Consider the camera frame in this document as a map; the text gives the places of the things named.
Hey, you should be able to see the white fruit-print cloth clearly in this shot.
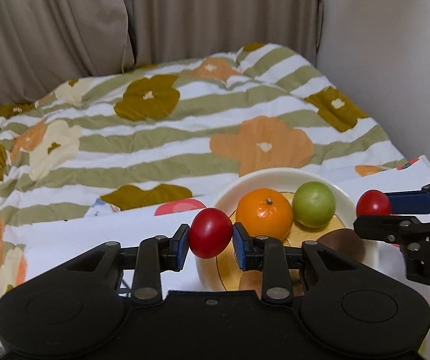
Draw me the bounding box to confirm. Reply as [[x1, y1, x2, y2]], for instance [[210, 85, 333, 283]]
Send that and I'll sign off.
[[25, 156, 430, 359]]

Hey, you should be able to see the green apple in bowl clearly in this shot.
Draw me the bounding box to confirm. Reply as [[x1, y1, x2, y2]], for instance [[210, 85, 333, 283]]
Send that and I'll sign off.
[[291, 181, 336, 228]]

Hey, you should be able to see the floral striped quilt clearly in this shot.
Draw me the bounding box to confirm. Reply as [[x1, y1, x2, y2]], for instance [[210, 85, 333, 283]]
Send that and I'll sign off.
[[0, 42, 407, 350]]

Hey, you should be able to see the orange mandarin in bowl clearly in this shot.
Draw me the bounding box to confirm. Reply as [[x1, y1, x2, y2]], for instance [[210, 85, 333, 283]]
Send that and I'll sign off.
[[234, 188, 293, 241]]

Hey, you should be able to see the cream ceramic fruit bowl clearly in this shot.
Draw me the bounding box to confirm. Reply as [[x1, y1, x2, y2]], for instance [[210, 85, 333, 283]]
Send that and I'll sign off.
[[196, 168, 356, 291]]

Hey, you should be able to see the beige curtain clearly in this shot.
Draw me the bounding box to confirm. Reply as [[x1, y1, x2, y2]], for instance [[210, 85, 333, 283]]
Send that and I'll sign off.
[[0, 0, 323, 105]]

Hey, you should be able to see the red cherry tomato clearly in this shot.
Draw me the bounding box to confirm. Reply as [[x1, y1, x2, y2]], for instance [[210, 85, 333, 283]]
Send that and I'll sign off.
[[189, 207, 233, 259], [356, 189, 391, 216]]

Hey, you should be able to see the brown kiwi fruit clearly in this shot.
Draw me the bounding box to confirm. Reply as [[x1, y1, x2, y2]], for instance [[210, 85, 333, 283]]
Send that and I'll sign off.
[[317, 228, 366, 263]]

